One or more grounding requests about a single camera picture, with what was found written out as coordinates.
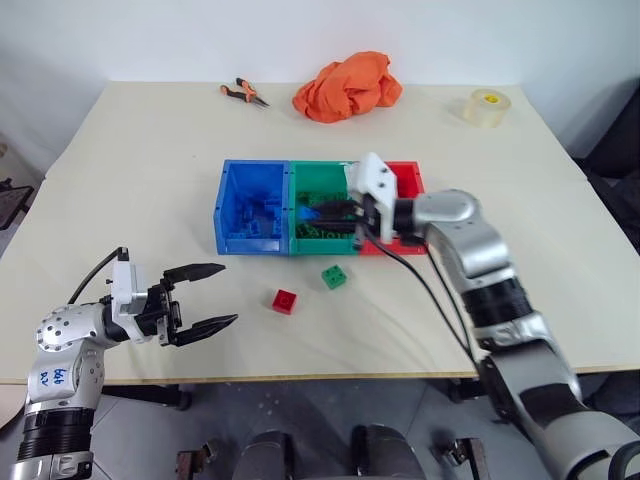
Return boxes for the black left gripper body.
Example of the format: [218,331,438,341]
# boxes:
[133,281,183,348]

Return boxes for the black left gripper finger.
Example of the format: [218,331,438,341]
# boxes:
[162,262,228,293]
[174,313,240,348]

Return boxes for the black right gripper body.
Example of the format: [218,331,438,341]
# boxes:
[351,193,381,252]

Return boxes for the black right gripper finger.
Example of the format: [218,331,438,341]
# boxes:
[314,199,361,215]
[298,212,360,235]

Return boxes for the green plastic bin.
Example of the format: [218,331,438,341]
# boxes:
[287,160,367,258]

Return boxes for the green toy block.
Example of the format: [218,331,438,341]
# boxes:
[319,264,350,291]

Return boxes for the red plastic bin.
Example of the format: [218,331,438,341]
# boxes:
[356,160,430,257]

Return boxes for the red toy block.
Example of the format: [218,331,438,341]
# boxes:
[270,288,299,315]

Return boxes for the blue plastic bin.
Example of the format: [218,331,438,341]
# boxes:
[213,159,293,257]

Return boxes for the orange crumpled cloth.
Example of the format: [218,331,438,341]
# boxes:
[291,50,405,124]

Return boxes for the dark rounded shape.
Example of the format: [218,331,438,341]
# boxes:
[351,423,427,480]
[238,431,297,480]

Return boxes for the orange black pliers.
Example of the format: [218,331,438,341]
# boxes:
[218,76,272,109]

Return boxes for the clear tape roll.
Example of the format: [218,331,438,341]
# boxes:
[459,88,513,129]

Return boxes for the black side stand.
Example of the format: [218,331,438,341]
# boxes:
[0,178,35,232]

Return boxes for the black chair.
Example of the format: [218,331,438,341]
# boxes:
[572,78,640,254]

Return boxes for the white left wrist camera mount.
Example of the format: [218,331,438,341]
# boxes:
[107,256,152,346]

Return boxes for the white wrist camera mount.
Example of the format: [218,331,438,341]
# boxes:
[346,151,399,242]
[107,256,152,346]

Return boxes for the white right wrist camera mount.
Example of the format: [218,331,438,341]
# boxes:
[346,151,399,242]

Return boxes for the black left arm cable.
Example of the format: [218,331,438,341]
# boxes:
[66,246,127,306]

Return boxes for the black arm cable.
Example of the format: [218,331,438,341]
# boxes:
[367,233,484,367]
[66,246,127,306]
[426,245,477,337]

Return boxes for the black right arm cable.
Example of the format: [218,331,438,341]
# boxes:
[426,245,477,337]
[367,233,484,367]

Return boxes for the black table frame bar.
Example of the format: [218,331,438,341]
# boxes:
[446,377,485,404]
[101,383,194,412]

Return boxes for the brown metal bracket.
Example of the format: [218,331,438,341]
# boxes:
[175,438,222,480]
[431,436,485,469]

